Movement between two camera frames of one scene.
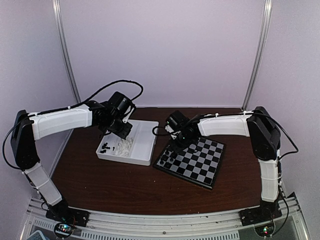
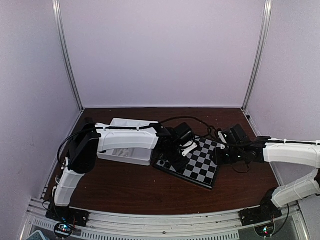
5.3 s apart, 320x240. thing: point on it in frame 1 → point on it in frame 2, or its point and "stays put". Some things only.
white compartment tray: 139,147 stays put
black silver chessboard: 202,166 stays put
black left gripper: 123,134 → 179,166
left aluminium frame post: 62,37 stays put
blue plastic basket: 37,235 stays put
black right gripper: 177,148 → 217,159
